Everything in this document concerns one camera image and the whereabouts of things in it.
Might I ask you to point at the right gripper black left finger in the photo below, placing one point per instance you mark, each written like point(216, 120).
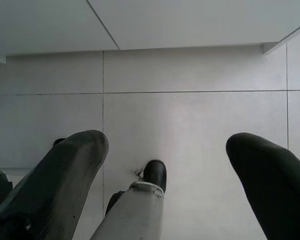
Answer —
point(52, 190)

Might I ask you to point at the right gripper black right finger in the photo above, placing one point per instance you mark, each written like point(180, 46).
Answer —
point(277, 190)

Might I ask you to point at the robot left foot black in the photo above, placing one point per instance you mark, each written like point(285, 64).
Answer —
point(58, 142)

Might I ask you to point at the robot foot black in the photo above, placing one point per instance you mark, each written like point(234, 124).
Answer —
point(156, 175)
point(58, 142)

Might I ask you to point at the robot right leg silver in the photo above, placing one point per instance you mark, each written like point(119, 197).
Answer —
point(135, 215)

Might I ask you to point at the robot right foot black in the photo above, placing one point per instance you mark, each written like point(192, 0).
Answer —
point(156, 175)

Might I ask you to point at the white cabinet door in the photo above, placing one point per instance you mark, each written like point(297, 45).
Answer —
point(40, 25)
point(190, 22)

